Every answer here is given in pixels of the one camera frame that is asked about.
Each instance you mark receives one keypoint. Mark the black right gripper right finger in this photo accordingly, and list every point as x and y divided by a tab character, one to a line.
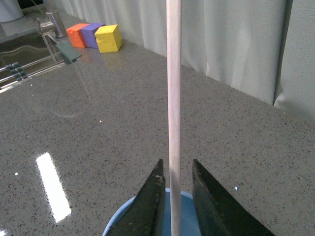
218	213

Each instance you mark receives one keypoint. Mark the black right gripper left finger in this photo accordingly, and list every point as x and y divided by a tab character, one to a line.
145	215

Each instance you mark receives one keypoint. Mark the light wooden chopstick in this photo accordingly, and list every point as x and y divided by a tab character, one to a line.
173	27

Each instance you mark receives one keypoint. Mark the blue plastic cup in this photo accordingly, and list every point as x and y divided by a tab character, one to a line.
189	221

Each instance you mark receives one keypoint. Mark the white pleated curtain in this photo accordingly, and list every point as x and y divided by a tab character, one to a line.
264	48

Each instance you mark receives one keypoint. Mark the dark green sponge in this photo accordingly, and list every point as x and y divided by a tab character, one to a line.
68	53

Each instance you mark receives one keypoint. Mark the yellow foam cube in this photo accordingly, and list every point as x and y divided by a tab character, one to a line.
108	38

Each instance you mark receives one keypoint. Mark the purple foam cube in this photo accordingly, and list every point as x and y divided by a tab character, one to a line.
88	33

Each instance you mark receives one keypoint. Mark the metal sink rack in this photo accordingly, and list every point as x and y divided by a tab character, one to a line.
12	75

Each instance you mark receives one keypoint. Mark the orange foam cube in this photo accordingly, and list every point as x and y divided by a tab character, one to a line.
75	35

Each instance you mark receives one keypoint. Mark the stainless steel sink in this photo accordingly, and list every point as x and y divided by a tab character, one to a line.
27	48

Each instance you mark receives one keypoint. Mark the steel kitchen faucet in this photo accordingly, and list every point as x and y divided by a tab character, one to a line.
52	23

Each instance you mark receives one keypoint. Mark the white container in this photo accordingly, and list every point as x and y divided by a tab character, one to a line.
10	11

